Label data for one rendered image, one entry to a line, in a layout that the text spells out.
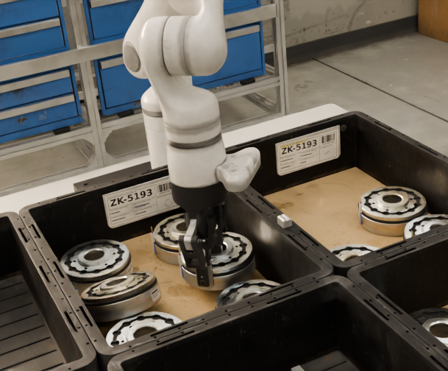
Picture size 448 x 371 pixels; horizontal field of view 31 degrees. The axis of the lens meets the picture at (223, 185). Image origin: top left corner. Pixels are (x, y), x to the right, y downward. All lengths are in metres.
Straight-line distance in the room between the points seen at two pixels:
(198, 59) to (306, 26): 3.57
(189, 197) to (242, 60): 2.35
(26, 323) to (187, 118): 0.38
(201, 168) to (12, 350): 0.35
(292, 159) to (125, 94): 1.86
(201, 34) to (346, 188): 0.53
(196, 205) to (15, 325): 0.31
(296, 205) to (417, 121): 2.41
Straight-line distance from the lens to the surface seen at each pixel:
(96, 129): 3.15
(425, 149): 1.27
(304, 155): 1.37
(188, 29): 0.94
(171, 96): 0.97
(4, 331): 1.14
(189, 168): 0.99
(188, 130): 0.97
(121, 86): 3.14
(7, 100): 3.04
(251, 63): 3.35
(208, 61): 0.93
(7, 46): 2.99
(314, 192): 1.36
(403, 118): 3.72
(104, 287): 1.08
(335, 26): 4.59
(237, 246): 1.13
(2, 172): 3.64
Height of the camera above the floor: 1.47
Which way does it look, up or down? 27 degrees down
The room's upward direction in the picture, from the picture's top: 6 degrees counter-clockwise
